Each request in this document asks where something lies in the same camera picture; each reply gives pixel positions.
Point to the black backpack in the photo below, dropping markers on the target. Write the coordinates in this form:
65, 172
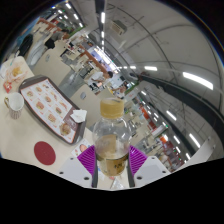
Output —
25, 45

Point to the ceiling strip lights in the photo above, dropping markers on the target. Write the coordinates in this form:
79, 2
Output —
198, 80

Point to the red printed snack packet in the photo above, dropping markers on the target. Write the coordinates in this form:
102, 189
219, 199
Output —
7, 86

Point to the ceiling air unit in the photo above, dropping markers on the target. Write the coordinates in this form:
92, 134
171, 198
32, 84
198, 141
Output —
118, 27

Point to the colourful printed paper flyer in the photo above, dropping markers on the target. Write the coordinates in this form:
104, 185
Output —
81, 147

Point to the person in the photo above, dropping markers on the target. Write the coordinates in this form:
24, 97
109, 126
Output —
100, 78
53, 41

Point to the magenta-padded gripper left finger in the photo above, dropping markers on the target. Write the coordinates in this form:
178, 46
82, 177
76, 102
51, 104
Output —
75, 170

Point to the white paper napkin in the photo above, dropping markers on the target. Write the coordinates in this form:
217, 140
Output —
78, 116

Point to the beige dining chairs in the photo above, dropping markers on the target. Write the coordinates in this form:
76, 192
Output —
56, 66

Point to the clear bottle with yellow cap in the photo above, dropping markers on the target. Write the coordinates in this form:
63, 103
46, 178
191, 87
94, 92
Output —
111, 140

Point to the dark tray with menu liner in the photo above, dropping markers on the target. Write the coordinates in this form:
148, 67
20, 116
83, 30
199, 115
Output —
46, 103

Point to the orange-printed white food wrapper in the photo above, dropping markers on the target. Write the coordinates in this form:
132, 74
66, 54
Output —
15, 74

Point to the flat round red coaster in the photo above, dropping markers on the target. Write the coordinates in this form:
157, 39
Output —
44, 153

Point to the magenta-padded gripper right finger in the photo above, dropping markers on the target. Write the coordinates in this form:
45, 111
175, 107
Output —
150, 170

